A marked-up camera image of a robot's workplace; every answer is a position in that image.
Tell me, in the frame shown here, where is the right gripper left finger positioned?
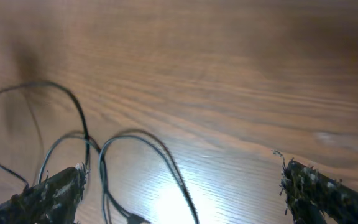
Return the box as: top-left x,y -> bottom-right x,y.
0,166 -> 88,224

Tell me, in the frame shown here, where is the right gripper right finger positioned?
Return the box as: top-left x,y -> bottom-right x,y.
280,159 -> 358,223

